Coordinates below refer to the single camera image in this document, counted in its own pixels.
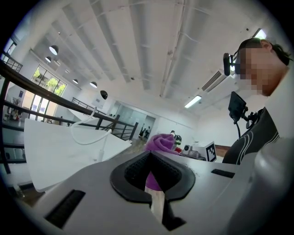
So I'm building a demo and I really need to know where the ceiling air vent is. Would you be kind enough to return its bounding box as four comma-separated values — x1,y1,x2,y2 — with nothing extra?
201,70,228,93

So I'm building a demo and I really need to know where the large glass window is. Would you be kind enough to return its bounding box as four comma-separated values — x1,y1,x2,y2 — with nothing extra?
22,64,68,120

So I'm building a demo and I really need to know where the white cable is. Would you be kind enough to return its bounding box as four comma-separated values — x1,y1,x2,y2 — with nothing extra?
69,106,113,161

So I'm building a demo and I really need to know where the person's head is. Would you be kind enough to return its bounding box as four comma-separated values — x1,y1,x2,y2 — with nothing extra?
236,37,294,97

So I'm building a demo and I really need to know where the black chest-mounted device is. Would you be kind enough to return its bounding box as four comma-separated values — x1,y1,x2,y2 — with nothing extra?
227,91,258,138

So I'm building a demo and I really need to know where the white board panel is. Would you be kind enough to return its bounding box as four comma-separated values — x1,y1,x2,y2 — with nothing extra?
23,118,133,193

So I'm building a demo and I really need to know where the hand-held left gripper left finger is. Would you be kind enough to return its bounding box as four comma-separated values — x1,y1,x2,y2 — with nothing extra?
29,151,172,235

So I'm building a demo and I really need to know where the purple cloth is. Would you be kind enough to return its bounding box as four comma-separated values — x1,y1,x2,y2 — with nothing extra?
144,134,178,191

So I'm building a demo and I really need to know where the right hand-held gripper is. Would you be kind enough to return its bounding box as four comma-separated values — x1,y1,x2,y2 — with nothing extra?
183,141,218,162

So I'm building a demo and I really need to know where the long ceiling tube light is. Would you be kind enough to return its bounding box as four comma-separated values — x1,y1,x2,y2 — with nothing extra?
184,95,203,109

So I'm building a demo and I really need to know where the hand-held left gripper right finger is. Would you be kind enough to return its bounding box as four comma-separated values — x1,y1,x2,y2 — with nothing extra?
150,150,253,235

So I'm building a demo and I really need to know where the black metal railing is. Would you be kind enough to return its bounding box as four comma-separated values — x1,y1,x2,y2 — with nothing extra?
0,52,140,175

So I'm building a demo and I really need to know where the black head-mounted camera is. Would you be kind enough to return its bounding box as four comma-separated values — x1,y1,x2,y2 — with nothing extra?
223,52,240,77

